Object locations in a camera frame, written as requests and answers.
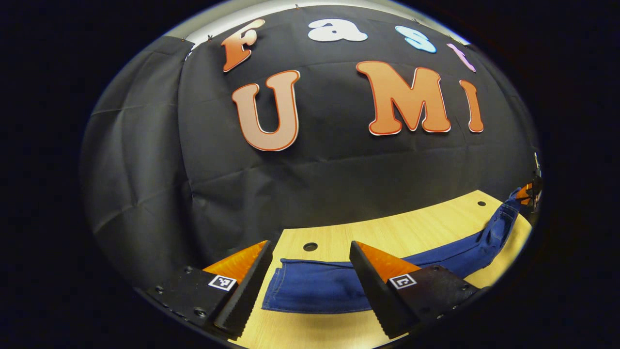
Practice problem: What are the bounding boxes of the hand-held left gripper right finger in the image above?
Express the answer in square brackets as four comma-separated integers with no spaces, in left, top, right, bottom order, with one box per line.
[350,240,487,340]

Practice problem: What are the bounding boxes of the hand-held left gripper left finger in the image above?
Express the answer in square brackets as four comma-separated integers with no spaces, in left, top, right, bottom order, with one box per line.
[145,240,273,337]

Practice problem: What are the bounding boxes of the blue jeans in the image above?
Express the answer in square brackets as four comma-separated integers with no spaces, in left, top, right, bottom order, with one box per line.
[262,189,524,315]

